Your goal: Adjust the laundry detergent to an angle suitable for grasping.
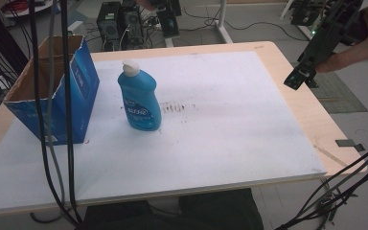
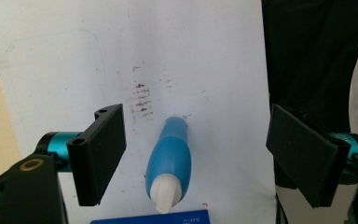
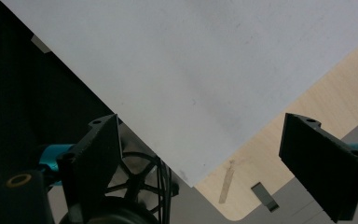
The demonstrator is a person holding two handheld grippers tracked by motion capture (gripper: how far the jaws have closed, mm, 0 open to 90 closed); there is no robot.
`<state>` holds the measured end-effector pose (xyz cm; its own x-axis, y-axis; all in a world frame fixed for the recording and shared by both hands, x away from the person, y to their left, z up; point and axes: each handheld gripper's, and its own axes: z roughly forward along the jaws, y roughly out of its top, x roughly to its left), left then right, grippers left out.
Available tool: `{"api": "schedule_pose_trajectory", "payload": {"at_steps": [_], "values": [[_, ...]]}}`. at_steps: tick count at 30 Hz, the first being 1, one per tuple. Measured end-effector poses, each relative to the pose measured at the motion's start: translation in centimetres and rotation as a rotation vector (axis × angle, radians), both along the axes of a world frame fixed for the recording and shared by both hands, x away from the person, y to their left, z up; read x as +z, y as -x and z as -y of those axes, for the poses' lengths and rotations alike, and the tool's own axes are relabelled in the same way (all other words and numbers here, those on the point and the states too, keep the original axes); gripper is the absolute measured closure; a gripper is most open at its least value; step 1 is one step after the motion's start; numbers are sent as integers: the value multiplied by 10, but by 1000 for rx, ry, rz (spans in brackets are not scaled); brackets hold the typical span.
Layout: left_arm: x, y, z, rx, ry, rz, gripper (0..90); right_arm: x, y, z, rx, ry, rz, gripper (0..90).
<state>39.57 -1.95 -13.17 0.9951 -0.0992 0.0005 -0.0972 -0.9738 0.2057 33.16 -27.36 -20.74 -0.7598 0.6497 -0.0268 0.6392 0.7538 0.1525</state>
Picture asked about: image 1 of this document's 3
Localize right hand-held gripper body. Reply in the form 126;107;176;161
296;0;368;77

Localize blue bottle with white cap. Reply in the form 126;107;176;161
117;59;163;132

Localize blue cardboard box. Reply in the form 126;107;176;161
3;34;101;147

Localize person's right hand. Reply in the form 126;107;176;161
315;2;368;74

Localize dark green floor mat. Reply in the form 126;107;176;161
310;70;368;115

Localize black device on stand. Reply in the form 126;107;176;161
289;0;322;27

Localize dark tape piece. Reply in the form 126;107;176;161
334;138;367;153

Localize white foam board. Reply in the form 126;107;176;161
0;51;329;216

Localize white table leg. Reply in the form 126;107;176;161
215;0;234;45

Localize black speaker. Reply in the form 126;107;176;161
156;7;181;39

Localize black computer tower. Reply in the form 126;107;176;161
96;1;123;52
120;4;146;50

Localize round white table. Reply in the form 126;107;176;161
1;0;55;19

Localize thin black floor cable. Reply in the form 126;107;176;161
183;6;301;42

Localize thick black cable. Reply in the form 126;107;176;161
59;0;83;224
28;0;80;227

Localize grey cable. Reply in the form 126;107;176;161
46;0;66;205

